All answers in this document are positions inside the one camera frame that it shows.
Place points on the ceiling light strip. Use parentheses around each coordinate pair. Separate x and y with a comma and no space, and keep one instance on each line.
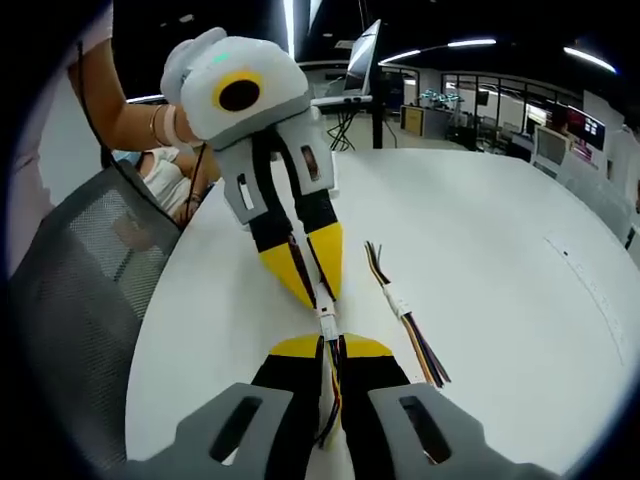
(590,59)
(440,49)

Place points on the grey mesh chair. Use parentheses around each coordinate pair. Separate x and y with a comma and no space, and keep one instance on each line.
(75,280)

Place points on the teal robot arms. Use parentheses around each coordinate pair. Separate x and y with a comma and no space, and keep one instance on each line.
(440,96)

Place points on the person's white clothing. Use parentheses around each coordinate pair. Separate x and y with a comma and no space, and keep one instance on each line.
(40,165)

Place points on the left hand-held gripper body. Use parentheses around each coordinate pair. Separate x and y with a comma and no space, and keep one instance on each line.
(240,90)

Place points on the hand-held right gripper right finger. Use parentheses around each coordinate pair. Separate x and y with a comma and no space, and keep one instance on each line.
(400,430)

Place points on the wall screen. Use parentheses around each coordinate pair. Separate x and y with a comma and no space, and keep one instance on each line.
(587,127)

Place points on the pink wristband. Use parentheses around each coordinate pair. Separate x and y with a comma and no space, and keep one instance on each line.
(172,125)

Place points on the orange-fronted cabinet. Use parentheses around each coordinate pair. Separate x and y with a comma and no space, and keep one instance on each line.
(415,120)

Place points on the white office chair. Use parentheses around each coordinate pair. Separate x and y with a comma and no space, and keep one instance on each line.
(550,150)

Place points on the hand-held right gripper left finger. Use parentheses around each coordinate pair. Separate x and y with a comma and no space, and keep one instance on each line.
(235,430)

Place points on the black-legged side table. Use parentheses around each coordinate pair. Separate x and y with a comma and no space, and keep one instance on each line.
(350,100)

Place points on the computer monitor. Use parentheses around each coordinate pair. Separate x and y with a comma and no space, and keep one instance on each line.
(361,60)

